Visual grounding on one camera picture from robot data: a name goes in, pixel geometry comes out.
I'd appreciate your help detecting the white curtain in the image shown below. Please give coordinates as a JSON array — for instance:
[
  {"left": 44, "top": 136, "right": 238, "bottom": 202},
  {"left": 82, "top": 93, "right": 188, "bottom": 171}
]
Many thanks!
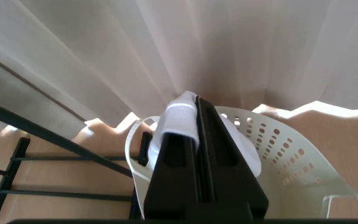
[{"left": 0, "top": 0, "right": 358, "bottom": 141}]

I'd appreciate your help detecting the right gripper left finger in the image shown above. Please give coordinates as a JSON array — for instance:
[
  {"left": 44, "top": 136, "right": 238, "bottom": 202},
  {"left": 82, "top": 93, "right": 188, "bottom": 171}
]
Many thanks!
[{"left": 144, "top": 132, "right": 201, "bottom": 218}]

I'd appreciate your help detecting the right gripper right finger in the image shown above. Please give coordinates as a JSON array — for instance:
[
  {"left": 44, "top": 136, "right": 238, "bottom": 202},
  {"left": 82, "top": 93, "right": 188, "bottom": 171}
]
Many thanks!
[{"left": 196, "top": 96, "right": 269, "bottom": 218}]

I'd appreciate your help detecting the black clothes rack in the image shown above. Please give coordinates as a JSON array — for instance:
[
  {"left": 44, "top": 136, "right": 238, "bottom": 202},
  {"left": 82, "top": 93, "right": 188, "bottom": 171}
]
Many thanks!
[{"left": 0, "top": 96, "right": 154, "bottom": 220}]

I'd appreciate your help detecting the white garment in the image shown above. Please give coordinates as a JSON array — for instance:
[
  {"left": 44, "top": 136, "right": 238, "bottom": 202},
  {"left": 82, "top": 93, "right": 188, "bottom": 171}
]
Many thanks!
[{"left": 147, "top": 90, "right": 262, "bottom": 178}]

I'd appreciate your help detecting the white laundry basket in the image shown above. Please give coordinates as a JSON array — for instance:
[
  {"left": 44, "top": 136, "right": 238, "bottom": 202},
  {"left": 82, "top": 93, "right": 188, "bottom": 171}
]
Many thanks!
[{"left": 124, "top": 105, "right": 358, "bottom": 220}]

